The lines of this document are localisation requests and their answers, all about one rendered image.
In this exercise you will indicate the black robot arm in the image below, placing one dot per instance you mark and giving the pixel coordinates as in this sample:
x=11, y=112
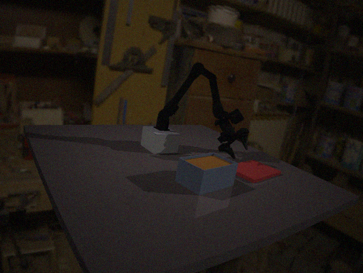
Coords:
x=172, y=106

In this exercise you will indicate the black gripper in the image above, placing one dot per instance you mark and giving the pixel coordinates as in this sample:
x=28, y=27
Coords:
x=241, y=134

